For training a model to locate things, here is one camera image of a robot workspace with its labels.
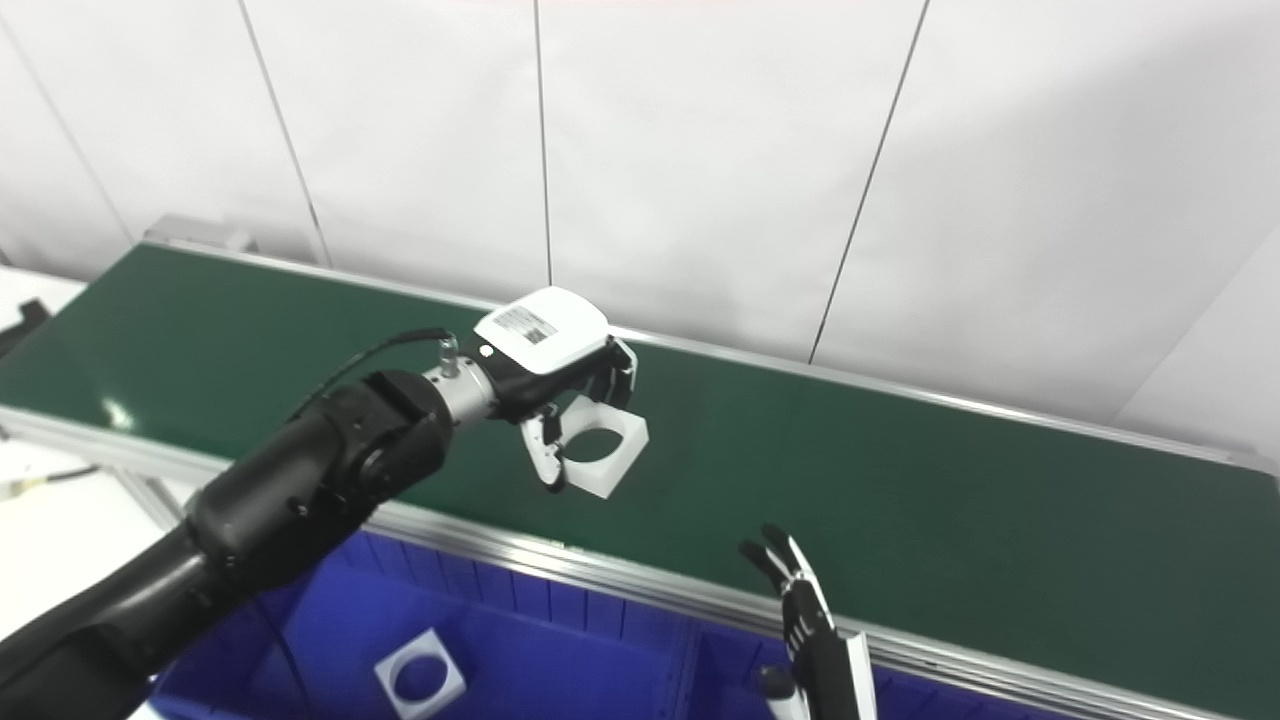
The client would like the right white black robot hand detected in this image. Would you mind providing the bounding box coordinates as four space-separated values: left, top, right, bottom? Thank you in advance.
738 523 880 720

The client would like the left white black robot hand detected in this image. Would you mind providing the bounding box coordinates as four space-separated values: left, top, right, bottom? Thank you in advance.
472 286 641 494

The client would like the white square part with hole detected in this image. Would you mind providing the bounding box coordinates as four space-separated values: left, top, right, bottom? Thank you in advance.
374 628 468 720
555 393 650 500

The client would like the blue plastic bin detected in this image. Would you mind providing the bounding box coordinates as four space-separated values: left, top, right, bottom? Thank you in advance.
690 620 1091 720
150 528 701 720

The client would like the green conveyor belt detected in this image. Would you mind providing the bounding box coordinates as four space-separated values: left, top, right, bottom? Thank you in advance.
0 238 1280 720

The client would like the aluminium conveyor leg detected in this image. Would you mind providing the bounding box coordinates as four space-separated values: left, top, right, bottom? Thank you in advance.
115 470 201 531

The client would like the black object on table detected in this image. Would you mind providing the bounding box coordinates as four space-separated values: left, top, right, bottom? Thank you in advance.
0 298 51 361

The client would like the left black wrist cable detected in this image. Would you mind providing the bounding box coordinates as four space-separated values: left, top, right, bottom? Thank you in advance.
285 328 463 426

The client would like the black cable with brass plug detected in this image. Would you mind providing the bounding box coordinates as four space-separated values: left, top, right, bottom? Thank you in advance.
0 465 101 501

